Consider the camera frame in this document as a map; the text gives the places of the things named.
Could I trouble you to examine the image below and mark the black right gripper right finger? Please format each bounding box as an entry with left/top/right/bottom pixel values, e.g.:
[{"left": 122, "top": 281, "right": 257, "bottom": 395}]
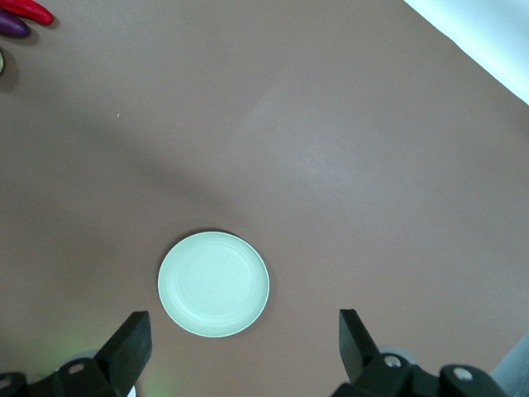
[{"left": 332, "top": 309, "right": 509, "bottom": 397}]

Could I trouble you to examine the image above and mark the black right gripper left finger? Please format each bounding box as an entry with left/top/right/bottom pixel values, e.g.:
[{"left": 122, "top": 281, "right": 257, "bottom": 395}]
[{"left": 0, "top": 310, "right": 154, "bottom": 397}]

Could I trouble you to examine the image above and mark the long purple eggplant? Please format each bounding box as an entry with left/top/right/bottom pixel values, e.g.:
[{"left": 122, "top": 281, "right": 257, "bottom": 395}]
[{"left": 0, "top": 8, "right": 31, "bottom": 39}]

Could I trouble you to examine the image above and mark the red chili pepper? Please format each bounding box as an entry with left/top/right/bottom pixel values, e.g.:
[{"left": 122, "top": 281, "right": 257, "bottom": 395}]
[{"left": 0, "top": 0, "right": 55, "bottom": 25}]

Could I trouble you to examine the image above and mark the pale green round plate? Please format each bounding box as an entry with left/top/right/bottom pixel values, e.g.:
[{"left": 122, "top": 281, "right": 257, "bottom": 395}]
[{"left": 157, "top": 232, "right": 270, "bottom": 338}]

